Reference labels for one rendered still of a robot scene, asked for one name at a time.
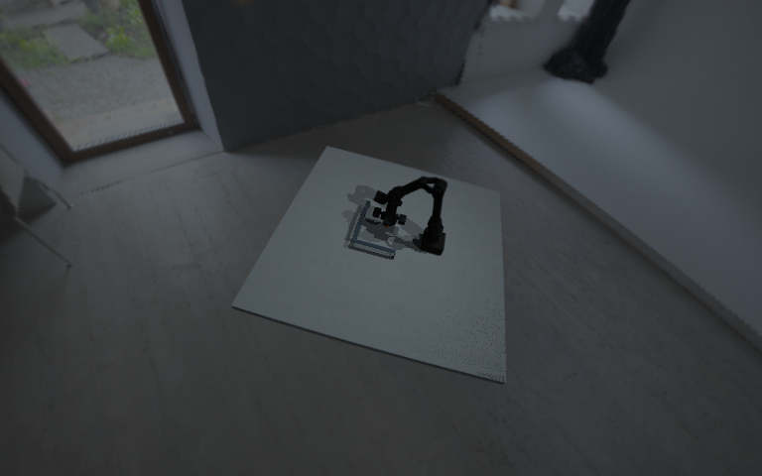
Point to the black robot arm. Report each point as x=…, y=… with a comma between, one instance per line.
x=393, y=197

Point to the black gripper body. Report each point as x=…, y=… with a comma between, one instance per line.
x=377, y=211

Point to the clear low l-shaped wall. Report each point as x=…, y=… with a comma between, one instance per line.
x=371, y=249

